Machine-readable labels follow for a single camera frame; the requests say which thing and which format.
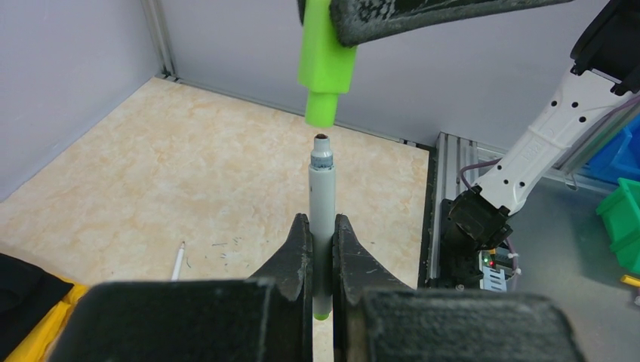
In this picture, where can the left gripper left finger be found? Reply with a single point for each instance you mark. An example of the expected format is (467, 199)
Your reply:
(286, 326)

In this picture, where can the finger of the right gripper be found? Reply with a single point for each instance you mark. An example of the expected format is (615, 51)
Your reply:
(301, 6)
(358, 22)

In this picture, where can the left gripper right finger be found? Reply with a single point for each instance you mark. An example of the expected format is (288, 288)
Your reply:
(358, 277)

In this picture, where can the green black pen cap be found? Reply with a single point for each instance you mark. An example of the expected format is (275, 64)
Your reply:
(325, 66)

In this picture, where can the white green-tipped pen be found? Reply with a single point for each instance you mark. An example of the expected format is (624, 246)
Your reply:
(322, 200)

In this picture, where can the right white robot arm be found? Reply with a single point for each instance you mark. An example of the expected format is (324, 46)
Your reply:
(603, 79)

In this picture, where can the white red-tipped pen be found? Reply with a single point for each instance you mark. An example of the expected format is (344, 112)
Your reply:
(178, 262)

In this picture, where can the black folded shirt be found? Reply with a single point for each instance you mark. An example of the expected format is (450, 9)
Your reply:
(28, 293)

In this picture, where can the yellow folded shirt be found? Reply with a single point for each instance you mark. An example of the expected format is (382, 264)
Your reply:
(37, 343)

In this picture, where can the green storage bin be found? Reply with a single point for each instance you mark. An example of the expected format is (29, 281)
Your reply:
(620, 214)

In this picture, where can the blue storage bin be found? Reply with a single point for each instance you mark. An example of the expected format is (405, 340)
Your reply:
(619, 158)

